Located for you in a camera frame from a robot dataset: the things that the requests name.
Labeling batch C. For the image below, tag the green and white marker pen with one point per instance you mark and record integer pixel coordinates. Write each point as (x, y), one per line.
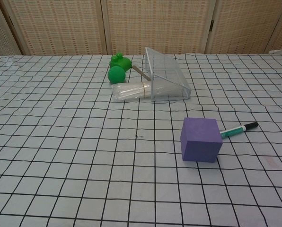
(235, 131)

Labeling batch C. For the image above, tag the tan rubber band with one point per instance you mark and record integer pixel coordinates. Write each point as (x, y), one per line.
(145, 89)

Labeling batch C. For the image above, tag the bundle of clear straws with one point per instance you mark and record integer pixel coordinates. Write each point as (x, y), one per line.
(129, 92)

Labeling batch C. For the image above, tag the flat wooden stick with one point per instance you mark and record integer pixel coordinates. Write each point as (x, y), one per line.
(141, 72)

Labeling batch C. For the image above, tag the green ball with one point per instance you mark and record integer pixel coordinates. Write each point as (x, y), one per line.
(116, 75)

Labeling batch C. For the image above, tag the clear acrylic container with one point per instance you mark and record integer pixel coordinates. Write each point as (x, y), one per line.
(164, 68)

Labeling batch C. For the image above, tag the green toy block with knobs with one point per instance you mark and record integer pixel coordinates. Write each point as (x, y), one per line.
(120, 63)

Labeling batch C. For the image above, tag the purple foam cube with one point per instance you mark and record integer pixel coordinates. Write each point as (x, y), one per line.
(200, 137)

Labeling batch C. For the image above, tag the black grid white tablecloth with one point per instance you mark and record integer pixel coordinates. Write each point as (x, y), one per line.
(60, 142)

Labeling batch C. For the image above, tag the woven folding screen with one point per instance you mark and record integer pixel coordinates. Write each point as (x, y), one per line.
(155, 23)

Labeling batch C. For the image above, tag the dark metal screen hinge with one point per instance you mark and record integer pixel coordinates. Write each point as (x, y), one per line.
(212, 25)

